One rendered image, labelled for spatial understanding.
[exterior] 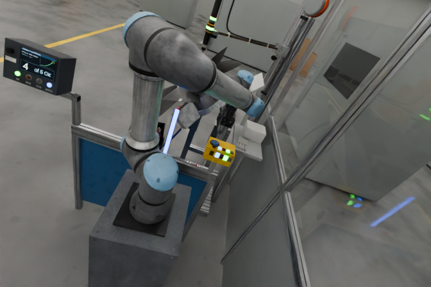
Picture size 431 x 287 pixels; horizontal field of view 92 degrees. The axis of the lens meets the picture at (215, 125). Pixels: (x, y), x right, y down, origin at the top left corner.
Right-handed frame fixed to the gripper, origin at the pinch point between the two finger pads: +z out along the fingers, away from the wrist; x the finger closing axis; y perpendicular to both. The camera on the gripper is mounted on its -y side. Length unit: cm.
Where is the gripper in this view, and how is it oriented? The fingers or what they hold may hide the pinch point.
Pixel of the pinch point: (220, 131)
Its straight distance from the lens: 111.6
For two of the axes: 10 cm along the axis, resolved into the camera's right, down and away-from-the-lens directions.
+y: -1.3, 5.4, -8.3
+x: 9.4, 3.4, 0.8
